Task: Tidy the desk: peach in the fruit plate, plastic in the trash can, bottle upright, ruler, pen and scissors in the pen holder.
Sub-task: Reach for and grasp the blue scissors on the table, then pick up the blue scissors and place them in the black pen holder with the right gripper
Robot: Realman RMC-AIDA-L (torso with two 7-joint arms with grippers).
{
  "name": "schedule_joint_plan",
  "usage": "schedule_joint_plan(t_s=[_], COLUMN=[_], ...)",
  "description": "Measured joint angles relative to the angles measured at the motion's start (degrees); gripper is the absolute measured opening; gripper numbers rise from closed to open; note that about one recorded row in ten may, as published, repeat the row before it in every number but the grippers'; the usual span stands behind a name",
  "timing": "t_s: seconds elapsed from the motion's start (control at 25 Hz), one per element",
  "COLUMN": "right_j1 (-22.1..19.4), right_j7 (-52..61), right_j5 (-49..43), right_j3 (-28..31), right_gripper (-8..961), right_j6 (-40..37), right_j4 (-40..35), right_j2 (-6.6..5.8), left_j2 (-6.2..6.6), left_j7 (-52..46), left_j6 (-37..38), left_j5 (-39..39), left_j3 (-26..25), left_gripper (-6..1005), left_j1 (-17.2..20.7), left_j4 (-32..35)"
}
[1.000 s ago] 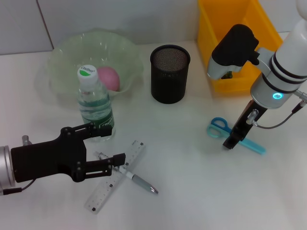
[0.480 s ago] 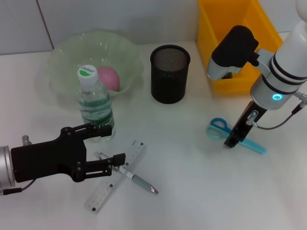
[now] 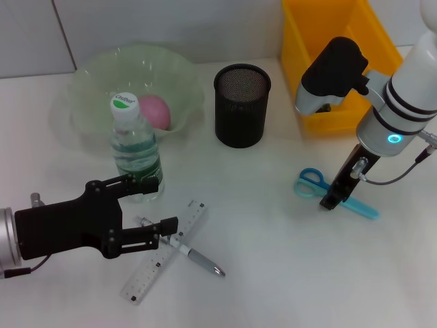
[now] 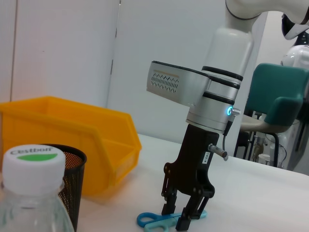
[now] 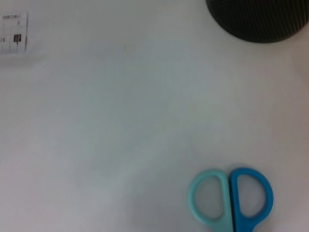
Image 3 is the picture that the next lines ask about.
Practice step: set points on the silver left wrist connector post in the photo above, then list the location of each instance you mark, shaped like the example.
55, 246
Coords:
37, 200

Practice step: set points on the translucent green fruit plate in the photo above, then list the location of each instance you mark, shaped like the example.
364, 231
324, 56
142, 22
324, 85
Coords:
95, 82

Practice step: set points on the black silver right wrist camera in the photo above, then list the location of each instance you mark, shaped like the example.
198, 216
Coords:
331, 71

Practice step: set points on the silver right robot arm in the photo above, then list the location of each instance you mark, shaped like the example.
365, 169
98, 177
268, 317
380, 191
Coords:
399, 102

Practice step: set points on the grey grip ballpoint pen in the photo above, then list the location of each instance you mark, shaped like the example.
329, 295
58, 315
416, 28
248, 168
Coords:
205, 261

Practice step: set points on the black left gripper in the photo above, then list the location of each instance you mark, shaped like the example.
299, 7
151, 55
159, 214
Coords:
65, 225

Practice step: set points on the transparent plastic ruler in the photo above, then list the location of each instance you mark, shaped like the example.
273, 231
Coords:
143, 276

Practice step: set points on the silver right wrist connector post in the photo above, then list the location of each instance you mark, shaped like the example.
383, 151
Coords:
359, 167

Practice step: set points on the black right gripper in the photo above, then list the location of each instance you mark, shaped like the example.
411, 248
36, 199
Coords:
355, 171

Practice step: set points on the blue scissors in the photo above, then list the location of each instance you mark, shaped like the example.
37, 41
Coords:
307, 186

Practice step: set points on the clear green-label water bottle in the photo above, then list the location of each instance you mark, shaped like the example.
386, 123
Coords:
136, 150

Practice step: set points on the green plastic wrapper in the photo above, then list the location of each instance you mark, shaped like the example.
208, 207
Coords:
324, 108

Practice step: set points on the pink toy peach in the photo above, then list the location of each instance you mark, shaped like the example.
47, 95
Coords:
157, 112

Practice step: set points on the silver wrist connector post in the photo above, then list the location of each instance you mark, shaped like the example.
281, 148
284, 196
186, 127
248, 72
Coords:
37, 200
359, 167

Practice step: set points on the yellow plastic bin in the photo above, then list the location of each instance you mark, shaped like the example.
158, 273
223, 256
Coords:
300, 41

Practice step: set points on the black mesh pen holder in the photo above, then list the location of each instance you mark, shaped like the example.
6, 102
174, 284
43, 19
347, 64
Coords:
240, 112

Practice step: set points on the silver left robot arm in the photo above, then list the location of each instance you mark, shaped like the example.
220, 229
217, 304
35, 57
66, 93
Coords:
8, 239

